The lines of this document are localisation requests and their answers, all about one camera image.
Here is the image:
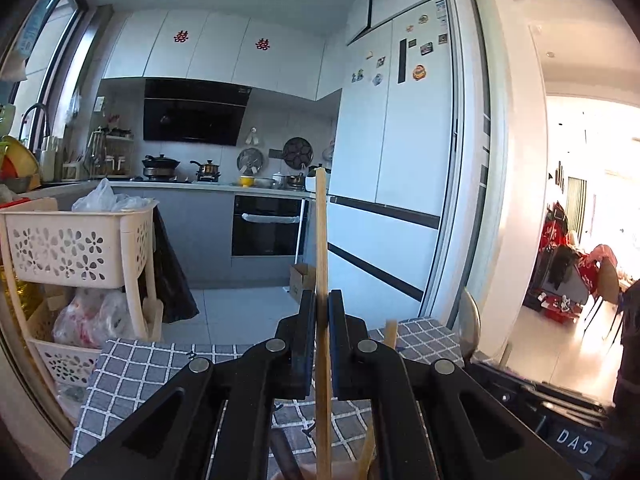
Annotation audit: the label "group of fridge magnets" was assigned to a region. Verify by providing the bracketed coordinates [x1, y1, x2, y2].
[350, 12, 449, 86]

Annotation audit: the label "white refrigerator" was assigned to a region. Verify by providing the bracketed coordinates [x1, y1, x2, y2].
[325, 0, 458, 321]

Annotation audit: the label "cardboard box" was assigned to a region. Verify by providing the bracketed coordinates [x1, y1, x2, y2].
[289, 262, 317, 303]

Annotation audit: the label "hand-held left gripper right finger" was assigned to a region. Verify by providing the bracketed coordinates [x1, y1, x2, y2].
[327, 289, 583, 480]

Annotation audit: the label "black built-in oven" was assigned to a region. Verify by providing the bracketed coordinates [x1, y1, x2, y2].
[231, 195, 308, 258]

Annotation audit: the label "curved metal faucet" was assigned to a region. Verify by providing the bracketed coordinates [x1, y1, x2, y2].
[20, 103, 51, 153]

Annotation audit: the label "person's dark clothing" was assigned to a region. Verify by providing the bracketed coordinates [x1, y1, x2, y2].
[612, 290, 640, 461]

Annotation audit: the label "dining chair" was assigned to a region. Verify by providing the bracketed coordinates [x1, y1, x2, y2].
[582, 245, 626, 331]

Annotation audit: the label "white plastic bag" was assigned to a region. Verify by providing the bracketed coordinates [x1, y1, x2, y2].
[71, 178, 158, 212]

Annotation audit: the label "beige perforated storage cart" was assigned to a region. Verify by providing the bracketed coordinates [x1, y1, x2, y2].
[0, 197, 166, 401]

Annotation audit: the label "white upper kitchen cabinets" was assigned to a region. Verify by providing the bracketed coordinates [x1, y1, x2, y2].
[100, 7, 346, 102]

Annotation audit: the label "clear bag with red print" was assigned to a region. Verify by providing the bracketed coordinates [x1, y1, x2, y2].
[52, 287, 136, 348]

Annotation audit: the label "black wok with lid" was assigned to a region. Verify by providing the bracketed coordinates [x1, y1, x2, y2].
[141, 155, 182, 178]

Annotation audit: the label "pile of red bags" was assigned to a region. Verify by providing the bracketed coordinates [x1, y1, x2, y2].
[525, 200, 621, 321]

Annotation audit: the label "round black hanging pan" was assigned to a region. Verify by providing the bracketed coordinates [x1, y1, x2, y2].
[282, 136, 314, 167]

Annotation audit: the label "stack of coloured bowls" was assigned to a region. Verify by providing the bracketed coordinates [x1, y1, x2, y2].
[0, 135, 41, 193]

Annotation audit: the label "white sliding door frame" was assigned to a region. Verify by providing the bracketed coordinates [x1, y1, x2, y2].
[440, 0, 511, 331]

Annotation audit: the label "kitchen window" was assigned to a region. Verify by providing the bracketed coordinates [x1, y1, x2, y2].
[0, 0, 101, 161]

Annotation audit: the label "grey checkered star tablecloth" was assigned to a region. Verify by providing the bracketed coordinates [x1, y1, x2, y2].
[70, 317, 468, 480]

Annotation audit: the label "small steel saucepan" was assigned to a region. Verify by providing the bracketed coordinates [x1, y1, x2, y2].
[190, 159, 222, 181]

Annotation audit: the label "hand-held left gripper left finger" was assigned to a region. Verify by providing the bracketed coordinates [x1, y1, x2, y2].
[62, 289, 318, 480]

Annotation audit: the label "metal spoon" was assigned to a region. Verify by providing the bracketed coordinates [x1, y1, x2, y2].
[457, 287, 483, 366]

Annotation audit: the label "black range hood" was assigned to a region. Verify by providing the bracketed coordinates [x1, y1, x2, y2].
[142, 77, 252, 147]

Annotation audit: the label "grey kitchen counter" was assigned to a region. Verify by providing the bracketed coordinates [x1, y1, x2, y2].
[30, 180, 331, 291]

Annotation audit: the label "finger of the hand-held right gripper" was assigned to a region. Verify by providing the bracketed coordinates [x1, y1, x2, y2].
[469, 361, 609, 414]

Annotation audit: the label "white rice cooker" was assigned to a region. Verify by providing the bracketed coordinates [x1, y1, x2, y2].
[305, 162, 331, 193]

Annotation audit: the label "blue dotted wooden chopstick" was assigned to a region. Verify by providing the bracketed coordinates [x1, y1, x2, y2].
[314, 167, 333, 480]

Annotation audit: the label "gold tinsel garland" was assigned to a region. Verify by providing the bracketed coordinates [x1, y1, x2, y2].
[0, 265, 43, 341]

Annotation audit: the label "round grey hanging rack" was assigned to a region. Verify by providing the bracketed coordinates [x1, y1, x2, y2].
[236, 147, 264, 177]

